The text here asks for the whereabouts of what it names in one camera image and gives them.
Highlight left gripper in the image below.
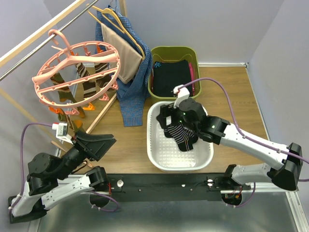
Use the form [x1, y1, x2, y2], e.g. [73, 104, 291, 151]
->
[55, 130, 117, 181]

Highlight olive wavy striped sock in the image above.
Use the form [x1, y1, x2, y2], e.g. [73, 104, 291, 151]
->
[50, 72, 76, 103]

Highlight pink round clip hanger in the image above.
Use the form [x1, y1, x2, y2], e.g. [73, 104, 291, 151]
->
[32, 29, 120, 115]

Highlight black white striped sock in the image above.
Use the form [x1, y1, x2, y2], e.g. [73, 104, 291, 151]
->
[177, 132, 198, 152]

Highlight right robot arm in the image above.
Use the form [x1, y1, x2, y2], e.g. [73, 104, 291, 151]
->
[156, 98, 303, 191]

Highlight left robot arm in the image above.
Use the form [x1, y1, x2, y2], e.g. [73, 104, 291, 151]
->
[9, 131, 116, 224]

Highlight yellow wooden hanger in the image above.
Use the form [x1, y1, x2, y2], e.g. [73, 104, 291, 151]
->
[88, 6, 149, 60]

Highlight white plastic basket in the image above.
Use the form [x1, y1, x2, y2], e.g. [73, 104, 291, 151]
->
[147, 101, 214, 172]

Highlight black folded clothes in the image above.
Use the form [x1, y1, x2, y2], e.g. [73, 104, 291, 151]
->
[153, 60, 191, 97]

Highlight blue checkered shirt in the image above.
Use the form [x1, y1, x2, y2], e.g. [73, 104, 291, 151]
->
[95, 11, 153, 127]

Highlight pink folded garment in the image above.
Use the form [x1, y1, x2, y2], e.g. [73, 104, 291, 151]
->
[188, 62, 195, 96]

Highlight olive green bin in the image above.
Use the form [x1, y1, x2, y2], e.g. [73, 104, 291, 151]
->
[148, 46, 200, 103]

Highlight beige cloth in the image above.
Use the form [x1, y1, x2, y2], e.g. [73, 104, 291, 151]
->
[101, 24, 142, 84]

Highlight metal rack rod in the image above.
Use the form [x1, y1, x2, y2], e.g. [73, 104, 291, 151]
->
[0, 0, 100, 82]

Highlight wooden clothes rack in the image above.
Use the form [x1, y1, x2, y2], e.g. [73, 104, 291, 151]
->
[0, 0, 121, 152]

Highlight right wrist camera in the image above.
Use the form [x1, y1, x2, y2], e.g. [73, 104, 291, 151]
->
[173, 85, 190, 108]

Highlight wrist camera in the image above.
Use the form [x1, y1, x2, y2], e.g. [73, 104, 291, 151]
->
[52, 122, 73, 144]
[173, 85, 190, 108]

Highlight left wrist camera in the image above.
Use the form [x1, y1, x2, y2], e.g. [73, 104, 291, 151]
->
[52, 122, 73, 144]

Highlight black mounting base rail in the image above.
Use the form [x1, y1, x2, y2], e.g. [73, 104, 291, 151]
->
[96, 173, 251, 202]

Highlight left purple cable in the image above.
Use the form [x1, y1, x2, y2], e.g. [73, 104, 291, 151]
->
[8, 122, 55, 211]

